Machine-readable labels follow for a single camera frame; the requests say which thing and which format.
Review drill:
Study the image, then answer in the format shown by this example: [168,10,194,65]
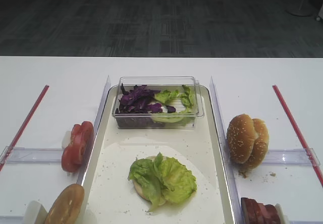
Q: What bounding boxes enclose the tomato slice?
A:
[61,135,90,173]
[71,121,93,143]

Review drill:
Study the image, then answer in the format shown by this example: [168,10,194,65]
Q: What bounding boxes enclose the green lettuce in box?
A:
[152,85,196,127]

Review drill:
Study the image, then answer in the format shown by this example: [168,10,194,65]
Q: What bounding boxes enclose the lettuce leaf on bun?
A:
[128,153,197,212]

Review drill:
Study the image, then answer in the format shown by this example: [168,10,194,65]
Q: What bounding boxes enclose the white tomato pusher block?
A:
[62,131,72,149]

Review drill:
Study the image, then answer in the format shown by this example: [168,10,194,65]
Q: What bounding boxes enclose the sliced red meat stack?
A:
[240,197,282,224]

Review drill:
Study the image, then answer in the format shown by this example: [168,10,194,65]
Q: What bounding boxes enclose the white meat pusher block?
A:
[275,203,290,224]

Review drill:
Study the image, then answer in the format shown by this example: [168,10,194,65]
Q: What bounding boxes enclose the clear plastic salad box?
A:
[112,76,204,129]

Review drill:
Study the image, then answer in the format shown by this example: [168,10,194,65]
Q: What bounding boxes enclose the purple cabbage shreds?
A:
[115,84,162,114]

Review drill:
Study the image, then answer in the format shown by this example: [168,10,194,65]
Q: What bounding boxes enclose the left clear long divider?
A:
[76,75,111,186]

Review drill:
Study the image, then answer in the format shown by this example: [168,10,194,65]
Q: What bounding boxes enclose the clear long divider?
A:
[209,77,245,223]
[76,75,111,186]

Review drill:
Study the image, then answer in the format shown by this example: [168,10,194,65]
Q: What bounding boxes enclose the front sesame bun top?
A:
[227,114,256,164]

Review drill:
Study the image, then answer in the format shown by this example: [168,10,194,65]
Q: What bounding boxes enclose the sesame bun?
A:
[245,119,270,169]
[227,114,256,164]

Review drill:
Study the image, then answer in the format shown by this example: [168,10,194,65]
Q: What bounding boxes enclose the bottom bun half on tray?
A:
[133,155,167,206]

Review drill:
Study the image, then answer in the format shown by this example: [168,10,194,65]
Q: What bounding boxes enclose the right clear long divider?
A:
[209,77,245,223]

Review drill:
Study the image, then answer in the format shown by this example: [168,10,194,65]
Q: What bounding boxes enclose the white metal tray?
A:
[83,87,234,223]

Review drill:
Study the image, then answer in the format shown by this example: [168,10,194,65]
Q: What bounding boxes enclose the rear sesame bun top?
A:
[245,119,270,169]

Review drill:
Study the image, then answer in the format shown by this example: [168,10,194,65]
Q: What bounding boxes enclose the clear track upper right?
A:
[261,148,320,166]

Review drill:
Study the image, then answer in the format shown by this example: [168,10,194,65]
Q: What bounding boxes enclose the clear track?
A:
[261,148,320,166]
[1,146,63,164]
[0,216,23,224]

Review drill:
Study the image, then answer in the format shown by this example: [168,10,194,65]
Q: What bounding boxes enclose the brown bun half left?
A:
[44,184,85,224]

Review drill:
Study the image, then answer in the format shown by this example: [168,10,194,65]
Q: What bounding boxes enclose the clear track upper left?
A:
[1,146,63,164]

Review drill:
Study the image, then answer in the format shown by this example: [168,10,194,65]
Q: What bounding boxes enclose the white bun pusher block left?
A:
[22,200,47,224]

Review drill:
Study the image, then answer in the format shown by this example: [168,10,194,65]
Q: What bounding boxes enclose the white stand base background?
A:
[285,0,312,17]

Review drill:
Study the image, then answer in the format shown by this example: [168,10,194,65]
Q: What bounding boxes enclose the clear track lower left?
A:
[0,216,23,224]

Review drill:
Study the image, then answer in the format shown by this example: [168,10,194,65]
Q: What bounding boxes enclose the right red rail strip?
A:
[272,85,322,185]

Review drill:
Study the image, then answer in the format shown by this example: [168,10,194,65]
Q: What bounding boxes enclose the red rail strip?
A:
[272,85,322,185]
[0,85,49,170]

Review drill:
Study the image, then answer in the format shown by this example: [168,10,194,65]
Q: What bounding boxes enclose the left red rail strip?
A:
[0,85,49,170]

